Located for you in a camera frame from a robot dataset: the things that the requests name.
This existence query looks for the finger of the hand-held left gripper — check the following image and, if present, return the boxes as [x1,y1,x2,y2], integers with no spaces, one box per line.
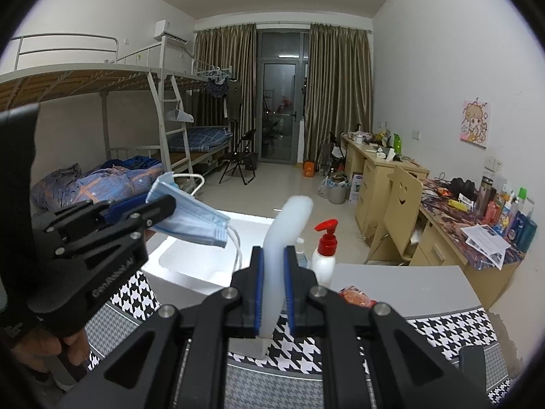
[32,199,147,239]
[43,195,177,267]

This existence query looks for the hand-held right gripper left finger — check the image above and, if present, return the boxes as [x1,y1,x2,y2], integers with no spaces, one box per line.
[55,245,265,409]

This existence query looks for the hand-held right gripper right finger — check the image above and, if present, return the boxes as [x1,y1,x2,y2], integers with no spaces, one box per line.
[283,245,495,409]

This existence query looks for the blue face mask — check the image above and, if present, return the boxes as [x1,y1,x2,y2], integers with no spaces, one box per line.
[146,171,244,274]

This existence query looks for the white foam box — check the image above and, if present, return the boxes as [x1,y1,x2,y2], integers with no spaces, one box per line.
[142,210,277,297]

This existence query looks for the white plastic tube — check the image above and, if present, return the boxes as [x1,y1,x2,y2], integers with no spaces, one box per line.
[254,196,314,361]

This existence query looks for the person's left hand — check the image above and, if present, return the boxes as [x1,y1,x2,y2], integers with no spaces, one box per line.
[0,328,91,373]

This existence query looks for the blue orange plaid quilt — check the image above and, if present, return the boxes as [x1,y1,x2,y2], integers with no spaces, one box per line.
[32,160,173,214]

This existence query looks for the white pump bottle red cap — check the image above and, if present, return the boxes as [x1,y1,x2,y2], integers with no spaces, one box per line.
[312,219,339,289]

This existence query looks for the blue folded clothes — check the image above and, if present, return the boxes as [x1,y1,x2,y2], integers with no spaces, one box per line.
[102,156,163,172]

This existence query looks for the houndstooth table mat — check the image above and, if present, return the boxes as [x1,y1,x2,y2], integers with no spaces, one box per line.
[87,270,518,409]

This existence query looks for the red snack packet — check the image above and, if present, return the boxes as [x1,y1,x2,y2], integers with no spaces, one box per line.
[339,286,378,309]

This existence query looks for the blue plaid bedding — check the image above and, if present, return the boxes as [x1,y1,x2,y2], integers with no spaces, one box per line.
[164,125,234,152]

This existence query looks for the white clothes hanger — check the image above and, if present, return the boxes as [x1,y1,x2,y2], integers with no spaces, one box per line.
[164,98,195,123]

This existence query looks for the grey bucket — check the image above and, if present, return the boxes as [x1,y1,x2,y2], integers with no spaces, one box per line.
[328,175,352,204]

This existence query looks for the white blue carton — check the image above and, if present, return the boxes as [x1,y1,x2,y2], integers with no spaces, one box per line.
[348,173,365,202]

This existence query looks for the dark hanging clothes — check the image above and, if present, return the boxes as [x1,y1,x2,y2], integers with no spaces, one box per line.
[204,80,242,122]

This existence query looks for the white metal bunk bed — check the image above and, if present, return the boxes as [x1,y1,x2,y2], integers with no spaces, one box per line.
[159,43,236,176]
[0,34,205,222]

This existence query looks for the wooden chair smiley cutout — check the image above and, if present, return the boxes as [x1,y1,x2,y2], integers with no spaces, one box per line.
[365,164,425,266]

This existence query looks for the light wooden desk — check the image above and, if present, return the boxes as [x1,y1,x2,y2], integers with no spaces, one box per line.
[341,133,431,241]
[411,179,527,309]

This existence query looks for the brown curtain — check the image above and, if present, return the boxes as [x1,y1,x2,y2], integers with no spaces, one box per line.
[303,23,374,163]
[193,23,259,163]

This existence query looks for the glass balcony door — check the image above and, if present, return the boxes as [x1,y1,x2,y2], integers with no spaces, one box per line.
[256,30,311,165]

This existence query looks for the colourful printed desk mat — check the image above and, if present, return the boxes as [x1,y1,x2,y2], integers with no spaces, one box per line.
[419,179,527,272]

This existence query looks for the white air conditioner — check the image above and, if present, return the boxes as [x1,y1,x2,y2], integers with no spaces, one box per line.
[154,20,189,44]

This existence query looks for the black flat object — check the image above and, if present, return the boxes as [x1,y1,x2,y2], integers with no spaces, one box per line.
[459,345,487,378]

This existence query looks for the printed paper sheets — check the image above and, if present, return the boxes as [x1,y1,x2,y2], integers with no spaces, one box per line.
[460,224,512,265]

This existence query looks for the black headphones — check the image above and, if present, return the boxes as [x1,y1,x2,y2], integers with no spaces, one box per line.
[449,178,478,199]

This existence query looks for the group of toiletry bottles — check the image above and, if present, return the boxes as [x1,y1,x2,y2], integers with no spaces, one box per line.
[474,175,538,253]

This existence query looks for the pink cartoon wall poster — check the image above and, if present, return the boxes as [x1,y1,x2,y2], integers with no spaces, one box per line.
[459,99,491,149]

